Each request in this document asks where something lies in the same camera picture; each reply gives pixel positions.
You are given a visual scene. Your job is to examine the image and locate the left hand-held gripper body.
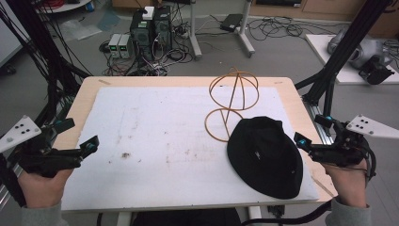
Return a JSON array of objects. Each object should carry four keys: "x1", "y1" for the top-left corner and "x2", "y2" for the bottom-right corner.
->
[{"x1": 0, "y1": 115, "x2": 84, "y2": 179}]

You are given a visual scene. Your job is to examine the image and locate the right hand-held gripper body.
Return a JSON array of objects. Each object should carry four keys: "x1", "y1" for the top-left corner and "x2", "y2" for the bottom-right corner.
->
[{"x1": 308, "y1": 114, "x2": 399, "y2": 168}]

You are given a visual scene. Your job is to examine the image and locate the black bucket hat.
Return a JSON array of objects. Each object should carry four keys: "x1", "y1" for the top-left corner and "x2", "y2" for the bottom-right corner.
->
[{"x1": 226, "y1": 115, "x2": 305, "y2": 201}]

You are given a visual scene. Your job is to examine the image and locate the wooden hat stand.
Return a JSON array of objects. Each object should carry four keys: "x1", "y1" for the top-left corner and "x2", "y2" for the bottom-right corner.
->
[{"x1": 203, "y1": 66, "x2": 261, "y2": 143}]

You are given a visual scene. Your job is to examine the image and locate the person's left hand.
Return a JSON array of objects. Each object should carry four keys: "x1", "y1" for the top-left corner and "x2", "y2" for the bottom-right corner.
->
[{"x1": 17, "y1": 168, "x2": 74, "y2": 209}]

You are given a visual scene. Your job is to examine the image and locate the person's right hand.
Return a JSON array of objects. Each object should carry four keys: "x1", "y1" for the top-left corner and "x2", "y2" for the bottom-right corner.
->
[{"x1": 322, "y1": 158, "x2": 369, "y2": 209}]

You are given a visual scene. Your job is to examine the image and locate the white platform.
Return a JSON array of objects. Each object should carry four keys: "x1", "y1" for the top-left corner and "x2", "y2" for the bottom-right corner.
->
[{"x1": 305, "y1": 33, "x2": 399, "y2": 86}]

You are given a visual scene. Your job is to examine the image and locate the white foam board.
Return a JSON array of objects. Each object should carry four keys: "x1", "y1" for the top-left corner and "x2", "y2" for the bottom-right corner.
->
[{"x1": 60, "y1": 86, "x2": 321, "y2": 212}]

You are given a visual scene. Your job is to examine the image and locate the black device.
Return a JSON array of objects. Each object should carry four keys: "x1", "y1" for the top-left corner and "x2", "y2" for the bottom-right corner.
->
[{"x1": 358, "y1": 55, "x2": 396, "y2": 86}]

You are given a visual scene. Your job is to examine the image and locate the grey rounded device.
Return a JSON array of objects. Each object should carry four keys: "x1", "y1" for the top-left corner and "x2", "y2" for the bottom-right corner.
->
[{"x1": 327, "y1": 27, "x2": 393, "y2": 71}]

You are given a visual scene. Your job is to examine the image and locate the grey power supply unit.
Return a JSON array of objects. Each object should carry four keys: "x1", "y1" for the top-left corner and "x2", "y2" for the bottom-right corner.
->
[
  {"x1": 107, "y1": 33, "x2": 122, "y2": 59},
  {"x1": 118, "y1": 33, "x2": 135, "y2": 59}
]

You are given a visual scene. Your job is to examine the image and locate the clear plastic sheet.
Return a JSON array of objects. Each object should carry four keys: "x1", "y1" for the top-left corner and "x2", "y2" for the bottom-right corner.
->
[{"x1": 58, "y1": 18, "x2": 104, "y2": 42}]

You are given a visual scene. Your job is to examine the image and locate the white desk leg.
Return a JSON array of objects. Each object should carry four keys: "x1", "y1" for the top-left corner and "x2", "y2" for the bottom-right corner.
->
[
  {"x1": 235, "y1": 0, "x2": 256, "y2": 58},
  {"x1": 187, "y1": 0, "x2": 203, "y2": 61}
]

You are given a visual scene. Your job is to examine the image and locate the round white table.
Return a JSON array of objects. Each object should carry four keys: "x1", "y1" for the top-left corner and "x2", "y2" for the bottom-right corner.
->
[{"x1": 35, "y1": 0, "x2": 92, "y2": 14}]

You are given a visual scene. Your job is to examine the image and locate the black computer tower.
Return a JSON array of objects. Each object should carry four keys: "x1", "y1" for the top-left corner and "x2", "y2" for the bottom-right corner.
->
[
  {"x1": 152, "y1": 5, "x2": 173, "y2": 54},
  {"x1": 129, "y1": 9, "x2": 155, "y2": 63}
]

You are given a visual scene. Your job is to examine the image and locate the person's dark lap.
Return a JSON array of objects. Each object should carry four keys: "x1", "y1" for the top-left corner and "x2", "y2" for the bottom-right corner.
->
[{"x1": 131, "y1": 208, "x2": 243, "y2": 226}]

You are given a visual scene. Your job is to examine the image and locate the flat black box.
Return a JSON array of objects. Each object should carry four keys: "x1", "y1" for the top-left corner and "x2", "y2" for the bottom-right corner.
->
[{"x1": 219, "y1": 12, "x2": 245, "y2": 33}]

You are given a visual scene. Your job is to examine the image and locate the white box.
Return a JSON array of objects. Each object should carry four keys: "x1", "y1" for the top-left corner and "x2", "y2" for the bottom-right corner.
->
[{"x1": 142, "y1": 6, "x2": 155, "y2": 22}]

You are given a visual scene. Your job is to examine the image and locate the aluminium rail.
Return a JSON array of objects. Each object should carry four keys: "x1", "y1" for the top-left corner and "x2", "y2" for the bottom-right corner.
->
[{"x1": 302, "y1": 96, "x2": 335, "y2": 146}]

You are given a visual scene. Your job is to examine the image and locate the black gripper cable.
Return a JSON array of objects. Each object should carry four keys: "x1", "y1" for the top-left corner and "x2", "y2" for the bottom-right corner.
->
[{"x1": 359, "y1": 137, "x2": 378, "y2": 190}]

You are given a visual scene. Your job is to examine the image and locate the thick black cable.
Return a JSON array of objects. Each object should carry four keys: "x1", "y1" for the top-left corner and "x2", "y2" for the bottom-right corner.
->
[{"x1": 240, "y1": 201, "x2": 333, "y2": 226}]

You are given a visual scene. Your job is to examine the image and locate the black frame strut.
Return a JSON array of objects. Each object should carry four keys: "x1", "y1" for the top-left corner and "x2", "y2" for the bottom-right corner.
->
[{"x1": 294, "y1": 0, "x2": 393, "y2": 118}]

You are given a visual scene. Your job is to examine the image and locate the black frame with cables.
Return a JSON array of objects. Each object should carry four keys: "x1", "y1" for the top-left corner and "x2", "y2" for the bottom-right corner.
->
[{"x1": 0, "y1": 0, "x2": 92, "y2": 130}]

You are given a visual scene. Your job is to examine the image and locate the black floor cables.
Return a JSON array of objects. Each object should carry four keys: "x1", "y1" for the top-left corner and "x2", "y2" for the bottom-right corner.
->
[{"x1": 247, "y1": 14, "x2": 338, "y2": 42}]

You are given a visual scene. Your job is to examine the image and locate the tangle of cables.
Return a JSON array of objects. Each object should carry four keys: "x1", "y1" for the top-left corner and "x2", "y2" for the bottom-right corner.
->
[{"x1": 99, "y1": 40, "x2": 196, "y2": 77}]

